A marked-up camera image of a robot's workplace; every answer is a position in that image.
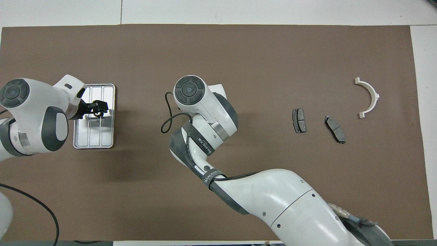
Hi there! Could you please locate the brown paper table mat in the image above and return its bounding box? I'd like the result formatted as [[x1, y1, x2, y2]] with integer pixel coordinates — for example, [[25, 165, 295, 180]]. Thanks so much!
[[0, 24, 434, 241]]

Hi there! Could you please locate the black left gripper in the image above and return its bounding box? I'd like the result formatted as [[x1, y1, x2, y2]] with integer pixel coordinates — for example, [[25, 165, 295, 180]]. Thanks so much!
[[73, 98, 109, 120]]

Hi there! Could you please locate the silver metal tray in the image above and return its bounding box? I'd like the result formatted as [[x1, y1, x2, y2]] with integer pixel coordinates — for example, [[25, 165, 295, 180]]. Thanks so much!
[[73, 83, 116, 149]]

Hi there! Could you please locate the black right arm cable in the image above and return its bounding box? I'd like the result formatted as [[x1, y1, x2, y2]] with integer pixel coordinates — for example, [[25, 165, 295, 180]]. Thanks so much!
[[160, 92, 260, 183]]

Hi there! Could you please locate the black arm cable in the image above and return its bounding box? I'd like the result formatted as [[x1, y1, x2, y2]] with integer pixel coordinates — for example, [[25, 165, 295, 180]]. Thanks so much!
[[0, 183, 60, 246], [160, 92, 260, 183]]

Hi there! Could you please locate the rectangular dark grey brake pad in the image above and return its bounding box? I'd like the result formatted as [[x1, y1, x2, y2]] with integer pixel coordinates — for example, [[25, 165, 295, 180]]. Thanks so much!
[[292, 108, 307, 134]]

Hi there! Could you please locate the curved dark grey brake pad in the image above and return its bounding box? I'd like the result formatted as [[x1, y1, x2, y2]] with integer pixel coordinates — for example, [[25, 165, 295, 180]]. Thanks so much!
[[324, 115, 346, 144]]

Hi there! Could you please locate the white semicircular plastic bracket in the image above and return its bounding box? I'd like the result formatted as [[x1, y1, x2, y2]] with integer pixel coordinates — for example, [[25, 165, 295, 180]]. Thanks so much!
[[354, 77, 380, 119]]

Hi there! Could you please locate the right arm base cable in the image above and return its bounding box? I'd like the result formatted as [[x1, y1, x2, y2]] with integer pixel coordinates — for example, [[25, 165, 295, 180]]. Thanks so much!
[[329, 203, 379, 228]]

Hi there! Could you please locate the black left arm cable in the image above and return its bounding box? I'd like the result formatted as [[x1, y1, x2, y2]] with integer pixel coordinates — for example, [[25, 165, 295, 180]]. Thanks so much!
[[0, 183, 60, 246]]

